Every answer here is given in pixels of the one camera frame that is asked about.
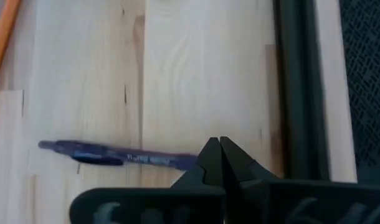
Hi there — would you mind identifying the orange pencil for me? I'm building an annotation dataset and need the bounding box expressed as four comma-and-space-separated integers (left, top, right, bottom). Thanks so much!
0, 0, 23, 94

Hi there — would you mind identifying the black aluminium rig frame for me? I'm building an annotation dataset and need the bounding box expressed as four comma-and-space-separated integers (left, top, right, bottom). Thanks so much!
272, 0, 331, 181

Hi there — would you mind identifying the black perforated floor mat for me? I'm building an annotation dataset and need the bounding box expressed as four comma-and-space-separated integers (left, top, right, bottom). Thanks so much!
338, 0, 380, 186

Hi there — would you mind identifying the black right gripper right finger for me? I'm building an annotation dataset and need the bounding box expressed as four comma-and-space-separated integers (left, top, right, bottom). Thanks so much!
219, 136, 380, 224

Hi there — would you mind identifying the dark purple pen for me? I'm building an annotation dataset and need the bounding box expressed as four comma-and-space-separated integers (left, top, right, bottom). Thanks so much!
37, 139, 199, 171

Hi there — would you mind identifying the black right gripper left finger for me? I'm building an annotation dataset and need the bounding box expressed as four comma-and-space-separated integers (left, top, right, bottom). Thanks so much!
68, 136, 227, 224

